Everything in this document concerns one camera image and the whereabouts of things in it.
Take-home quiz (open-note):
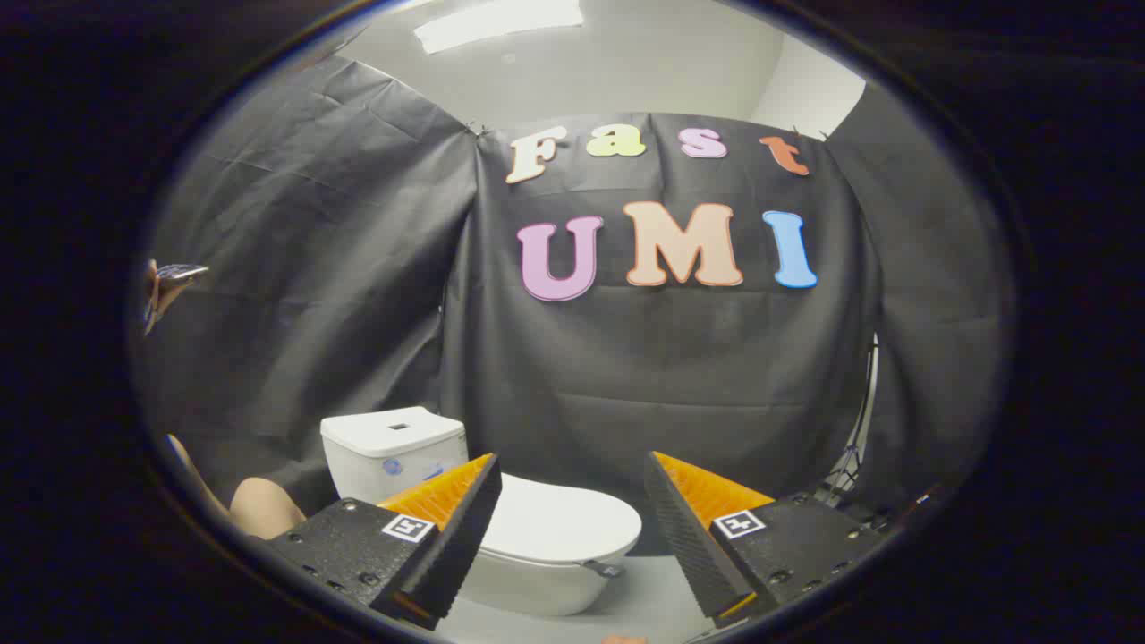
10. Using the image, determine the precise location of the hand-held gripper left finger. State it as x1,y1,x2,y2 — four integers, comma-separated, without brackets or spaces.
267,453,504,631

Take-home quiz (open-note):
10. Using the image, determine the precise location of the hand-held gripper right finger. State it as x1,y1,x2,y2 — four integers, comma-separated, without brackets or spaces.
644,451,895,629

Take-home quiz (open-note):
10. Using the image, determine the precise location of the white toilet lid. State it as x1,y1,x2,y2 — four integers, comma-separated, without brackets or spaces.
479,474,643,566

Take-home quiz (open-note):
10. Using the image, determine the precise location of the white toilet with tank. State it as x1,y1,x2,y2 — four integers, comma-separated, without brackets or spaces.
320,405,643,618

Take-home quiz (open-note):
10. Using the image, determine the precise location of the black backdrop cloth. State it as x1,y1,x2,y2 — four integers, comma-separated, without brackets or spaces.
134,55,1016,573

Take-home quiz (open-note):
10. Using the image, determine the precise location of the black tripod stand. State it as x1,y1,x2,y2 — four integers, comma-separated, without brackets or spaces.
818,335,882,511

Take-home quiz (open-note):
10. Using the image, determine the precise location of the ceiling light panel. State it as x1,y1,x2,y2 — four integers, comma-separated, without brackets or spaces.
413,0,584,55

